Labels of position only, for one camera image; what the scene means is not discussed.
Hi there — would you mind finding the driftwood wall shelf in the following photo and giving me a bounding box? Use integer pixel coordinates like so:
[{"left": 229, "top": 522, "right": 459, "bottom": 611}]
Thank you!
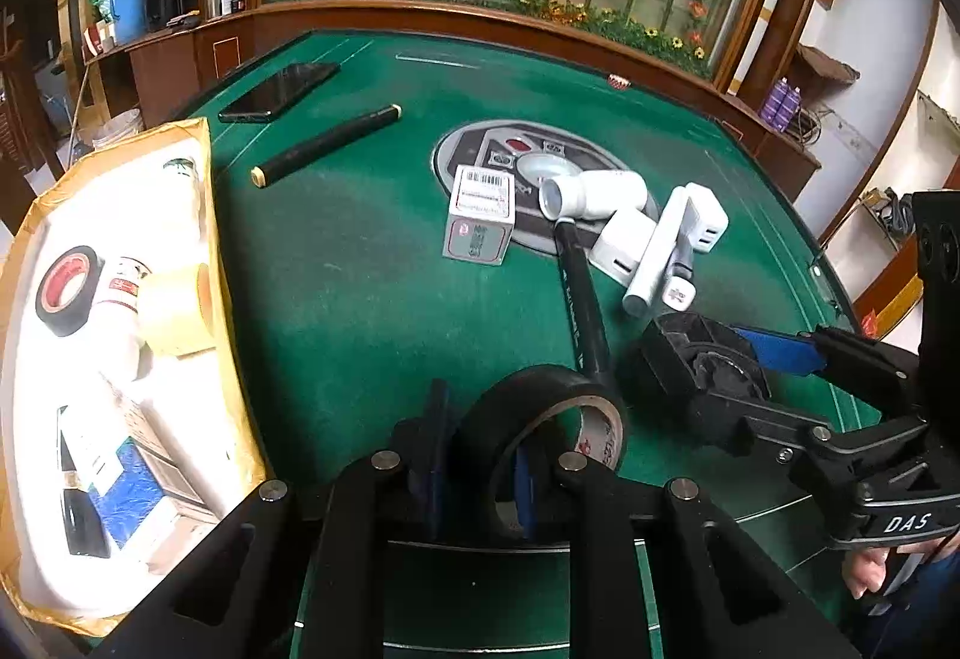
[{"left": 795, "top": 43, "right": 860, "bottom": 88}]

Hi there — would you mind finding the white box with barcode label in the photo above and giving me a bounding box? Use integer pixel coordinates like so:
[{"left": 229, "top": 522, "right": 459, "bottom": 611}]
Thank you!
[{"left": 442, "top": 164, "right": 518, "bottom": 267}]

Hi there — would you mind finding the white bottle with green label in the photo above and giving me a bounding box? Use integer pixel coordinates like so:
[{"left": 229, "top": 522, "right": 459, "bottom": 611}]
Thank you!
[{"left": 154, "top": 153, "right": 211, "bottom": 270}]

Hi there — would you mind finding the small black box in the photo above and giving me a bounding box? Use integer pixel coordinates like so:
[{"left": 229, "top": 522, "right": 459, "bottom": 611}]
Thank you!
[{"left": 60, "top": 486, "right": 113, "bottom": 559}]

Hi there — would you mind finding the round table control panel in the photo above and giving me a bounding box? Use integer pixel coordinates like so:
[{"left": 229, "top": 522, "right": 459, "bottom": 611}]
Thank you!
[{"left": 431, "top": 121, "right": 665, "bottom": 255}]

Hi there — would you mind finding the yellow box with white lining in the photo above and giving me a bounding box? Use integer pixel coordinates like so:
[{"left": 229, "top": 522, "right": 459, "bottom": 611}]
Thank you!
[{"left": 0, "top": 118, "right": 272, "bottom": 637}]

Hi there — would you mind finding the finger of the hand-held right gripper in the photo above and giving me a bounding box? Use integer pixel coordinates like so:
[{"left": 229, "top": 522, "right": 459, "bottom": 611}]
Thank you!
[
  {"left": 686, "top": 385, "right": 935, "bottom": 540},
  {"left": 731, "top": 323, "right": 928, "bottom": 416}
]

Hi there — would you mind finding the black marker pen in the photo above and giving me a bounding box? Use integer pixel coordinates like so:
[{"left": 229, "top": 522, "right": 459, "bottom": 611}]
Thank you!
[{"left": 553, "top": 215, "right": 614, "bottom": 392}]

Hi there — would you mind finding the white bucket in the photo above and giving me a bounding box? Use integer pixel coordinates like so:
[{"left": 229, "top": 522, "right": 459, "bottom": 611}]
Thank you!
[{"left": 90, "top": 108, "right": 144, "bottom": 155}]

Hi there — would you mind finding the black tube with metal caps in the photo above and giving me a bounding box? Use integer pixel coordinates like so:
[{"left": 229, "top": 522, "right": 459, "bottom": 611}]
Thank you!
[{"left": 250, "top": 103, "right": 404, "bottom": 188}]

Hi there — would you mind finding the white bottle with red label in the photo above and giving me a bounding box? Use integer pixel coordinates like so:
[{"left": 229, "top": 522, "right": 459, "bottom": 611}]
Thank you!
[{"left": 90, "top": 254, "right": 155, "bottom": 383}]

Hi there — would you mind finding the white pipe tee fitting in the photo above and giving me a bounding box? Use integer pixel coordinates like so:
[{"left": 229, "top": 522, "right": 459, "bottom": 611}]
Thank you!
[{"left": 538, "top": 168, "right": 650, "bottom": 224}]

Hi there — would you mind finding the blue thermos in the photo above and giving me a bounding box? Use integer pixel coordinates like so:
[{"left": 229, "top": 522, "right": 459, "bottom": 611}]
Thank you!
[{"left": 111, "top": 0, "right": 148, "bottom": 44}]

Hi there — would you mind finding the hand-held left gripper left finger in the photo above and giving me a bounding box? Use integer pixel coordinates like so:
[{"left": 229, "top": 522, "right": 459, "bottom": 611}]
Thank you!
[{"left": 90, "top": 380, "right": 458, "bottom": 659}]

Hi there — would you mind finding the black round plastic part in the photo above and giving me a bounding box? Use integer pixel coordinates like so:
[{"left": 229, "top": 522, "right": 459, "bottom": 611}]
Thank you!
[{"left": 637, "top": 312, "right": 773, "bottom": 452}]

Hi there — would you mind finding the blue box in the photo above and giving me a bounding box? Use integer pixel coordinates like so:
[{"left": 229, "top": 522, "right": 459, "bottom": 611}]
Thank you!
[{"left": 90, "top": 441, "right": 170, "bottom": 549}]

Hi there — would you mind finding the person's right hand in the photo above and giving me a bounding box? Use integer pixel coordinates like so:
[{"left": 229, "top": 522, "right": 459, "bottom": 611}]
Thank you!
[{"left": 840, "top": 539, "right": 895, "bottom": 602}]

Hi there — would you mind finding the white carton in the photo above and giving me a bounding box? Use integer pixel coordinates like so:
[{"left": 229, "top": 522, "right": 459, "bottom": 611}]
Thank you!
[
  {"left": 58, "top": 402, "right": 130, "bottom": 489},
  {"left": 112, "top": 389, "right": 227, "bottom": 541}
]

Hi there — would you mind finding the curved wooden counter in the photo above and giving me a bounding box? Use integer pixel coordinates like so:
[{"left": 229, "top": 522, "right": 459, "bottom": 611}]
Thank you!
[{"left": 82, "top": 0, "right": 823, "bottom": 204}]

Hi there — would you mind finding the white charger cube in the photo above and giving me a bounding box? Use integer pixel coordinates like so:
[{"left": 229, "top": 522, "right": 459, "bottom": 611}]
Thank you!
[{"left": 589, "top": 207, "right": 661, "bottom": 290}]

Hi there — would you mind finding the black smartphone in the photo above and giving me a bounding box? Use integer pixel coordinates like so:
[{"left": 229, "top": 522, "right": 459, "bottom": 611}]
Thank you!
[{"left": 217, "top": 61, "right": 342, "bottom": 125}]

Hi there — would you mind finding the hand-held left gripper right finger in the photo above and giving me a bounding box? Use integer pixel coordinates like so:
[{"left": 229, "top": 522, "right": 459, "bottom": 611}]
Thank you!
[{"left": 514, "top": 445, "right": 863, "bottom": 659}]

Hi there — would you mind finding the person's blue clothing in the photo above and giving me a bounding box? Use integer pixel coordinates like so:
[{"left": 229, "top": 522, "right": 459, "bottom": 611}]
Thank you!
[{"left": 851, "top": 539, "right": 960, "bottom": 659}]

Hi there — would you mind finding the white plug adapter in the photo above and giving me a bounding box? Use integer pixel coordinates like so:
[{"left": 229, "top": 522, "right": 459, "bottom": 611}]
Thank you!
[
  {"left": 622, "top": 183, "right": 702, "bottom": 318},
  {"left": 686, "top": 185, "right": 730, "bottom": 255}
]

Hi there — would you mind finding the tangle of cables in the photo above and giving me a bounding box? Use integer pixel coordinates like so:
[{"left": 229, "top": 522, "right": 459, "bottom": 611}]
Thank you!
[{"left": 799, "top": 103, "right": 865, "bottom": 152}]

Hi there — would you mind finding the black bag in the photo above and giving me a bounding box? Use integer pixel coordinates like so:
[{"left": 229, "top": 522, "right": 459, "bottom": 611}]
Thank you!
[{"left": 862, "top": 186, "right": 913, "bottom": 234}]

